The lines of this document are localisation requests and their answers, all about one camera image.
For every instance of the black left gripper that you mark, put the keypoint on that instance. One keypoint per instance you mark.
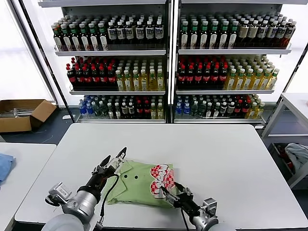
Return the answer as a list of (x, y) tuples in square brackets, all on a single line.
[(98, 179)]

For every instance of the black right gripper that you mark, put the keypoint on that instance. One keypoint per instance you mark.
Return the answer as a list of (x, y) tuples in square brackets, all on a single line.
[(186, 202)]

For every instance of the light green polo shirt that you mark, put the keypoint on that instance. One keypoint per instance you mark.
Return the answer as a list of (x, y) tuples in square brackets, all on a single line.
[(139, 190)]

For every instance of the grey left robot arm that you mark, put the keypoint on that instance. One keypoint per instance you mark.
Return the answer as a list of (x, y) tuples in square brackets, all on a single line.
[(81, 202)]

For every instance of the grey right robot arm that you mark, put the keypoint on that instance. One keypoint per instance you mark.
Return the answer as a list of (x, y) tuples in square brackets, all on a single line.
[(202, 220)]

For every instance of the grey white clothes pile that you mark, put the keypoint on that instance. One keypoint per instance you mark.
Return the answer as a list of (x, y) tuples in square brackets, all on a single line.
[(297, 154)]

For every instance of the grey metal shelf board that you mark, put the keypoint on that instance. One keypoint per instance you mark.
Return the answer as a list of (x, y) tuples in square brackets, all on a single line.
[(120, 121), (223, 92), (216, 121), (228, 2), (115, 92), (108, 53), (228, 51), (101, 3)]

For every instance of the dark bottle white cap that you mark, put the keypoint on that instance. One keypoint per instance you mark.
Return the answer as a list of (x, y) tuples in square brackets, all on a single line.
[(117, 111), (216, 111), (209, 111), (110, 111)]

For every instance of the dark green drink bottle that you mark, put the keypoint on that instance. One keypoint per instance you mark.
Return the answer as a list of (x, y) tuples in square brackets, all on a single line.
[(104, 110), (201, 110), (194, 110), (97, 110)]

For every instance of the small dark bottle pale label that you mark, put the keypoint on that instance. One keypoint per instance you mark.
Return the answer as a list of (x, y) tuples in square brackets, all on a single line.
[(223, 110), (230, 110), (131, 110), (124, 110)]

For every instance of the blue drink bottle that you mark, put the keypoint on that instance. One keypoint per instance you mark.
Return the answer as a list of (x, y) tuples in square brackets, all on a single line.
[(89, 110), (178, 109), (186, 109), (82, 110)]

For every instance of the white paper scrap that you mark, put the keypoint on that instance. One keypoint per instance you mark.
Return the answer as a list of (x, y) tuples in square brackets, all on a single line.
[(68, 117)]

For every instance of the yellow juice bottle green label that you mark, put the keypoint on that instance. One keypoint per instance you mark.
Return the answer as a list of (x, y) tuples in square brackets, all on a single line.
[(120, 83), (160, 112), (128, 83), (255, 81), (153, 112), (263, 81), (259, 111), (160, 83), (239, 81), (251, 111), (230, 81), (152, 83), (247, 81), (144, 83), (136, 83), (272, 81)]

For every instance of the clear plastic packaging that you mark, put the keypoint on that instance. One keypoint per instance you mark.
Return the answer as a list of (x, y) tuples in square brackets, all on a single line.
[(21, 112)]

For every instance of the brown cardboard box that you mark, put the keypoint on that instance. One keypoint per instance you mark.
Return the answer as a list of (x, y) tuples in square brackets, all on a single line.
[(14, 125)]

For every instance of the blue folded cloth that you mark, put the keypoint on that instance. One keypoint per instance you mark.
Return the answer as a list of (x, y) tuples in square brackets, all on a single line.
[(5, 168)]

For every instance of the dark storage bin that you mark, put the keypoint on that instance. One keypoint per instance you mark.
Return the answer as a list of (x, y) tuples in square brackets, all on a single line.
[(276, 150)]

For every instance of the dark tea bottle green label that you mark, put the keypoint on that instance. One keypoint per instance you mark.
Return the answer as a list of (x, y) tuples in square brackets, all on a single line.
[(213, 36), (223, 36), (194, 36), (93, 38), (74, 38), (232, 36), (102, 38), (83, 38), (65, 38), (184, 36), (203, 36)]

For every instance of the dark bottle white blue label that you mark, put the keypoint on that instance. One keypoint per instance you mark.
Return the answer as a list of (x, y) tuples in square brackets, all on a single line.
[(158, 33), (280, 33), (111, 33), (139, 33), (271, 32), (120, 33), (262, 32), (149, 33), (129, 33)]

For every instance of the grey metal shelving unit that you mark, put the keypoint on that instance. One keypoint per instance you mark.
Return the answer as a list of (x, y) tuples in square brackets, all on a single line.
[(108, 10), (228, 10)]

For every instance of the dark bottle beige label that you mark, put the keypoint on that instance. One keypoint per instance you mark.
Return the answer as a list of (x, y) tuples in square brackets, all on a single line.
[(252, 32), (243, 32)]

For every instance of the red brown tea bottle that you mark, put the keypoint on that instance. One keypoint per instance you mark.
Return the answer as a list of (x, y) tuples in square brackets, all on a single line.
[(288, 34)]

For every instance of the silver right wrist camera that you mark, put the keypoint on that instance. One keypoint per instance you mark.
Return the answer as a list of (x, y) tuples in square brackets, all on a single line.
[(210, 207)]

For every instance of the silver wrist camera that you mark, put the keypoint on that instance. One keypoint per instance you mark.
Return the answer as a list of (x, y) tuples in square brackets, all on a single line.
[(210, 207), (61, 191)]

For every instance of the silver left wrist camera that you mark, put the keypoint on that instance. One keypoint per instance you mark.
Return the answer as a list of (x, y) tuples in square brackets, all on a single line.
[(61, 191)]

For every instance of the black slanted metal post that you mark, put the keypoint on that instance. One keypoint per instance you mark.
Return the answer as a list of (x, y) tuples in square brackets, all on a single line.
[(292, 74), (50, 71)]

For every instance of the grey metal frame side table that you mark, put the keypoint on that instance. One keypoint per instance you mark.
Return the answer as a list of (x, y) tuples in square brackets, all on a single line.
[(297, 106)]

